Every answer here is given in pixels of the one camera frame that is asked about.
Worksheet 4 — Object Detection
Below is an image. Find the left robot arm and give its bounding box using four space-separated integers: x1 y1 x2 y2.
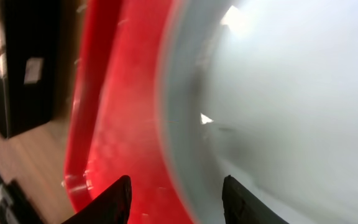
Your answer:
0 176 43 224

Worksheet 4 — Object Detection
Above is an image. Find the black waste tray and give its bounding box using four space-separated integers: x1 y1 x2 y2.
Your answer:
0 0 60 139

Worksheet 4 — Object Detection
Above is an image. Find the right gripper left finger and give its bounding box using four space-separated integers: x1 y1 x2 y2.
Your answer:
62 175 132 224

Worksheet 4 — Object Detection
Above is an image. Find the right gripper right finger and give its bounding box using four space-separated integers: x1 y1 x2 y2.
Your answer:
222 175 288 224

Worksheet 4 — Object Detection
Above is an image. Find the red serving tray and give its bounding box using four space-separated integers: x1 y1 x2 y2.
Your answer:
64 0 196 223

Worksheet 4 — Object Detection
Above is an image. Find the light blue plate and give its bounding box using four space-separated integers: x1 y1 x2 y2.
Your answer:
160 0 358 223

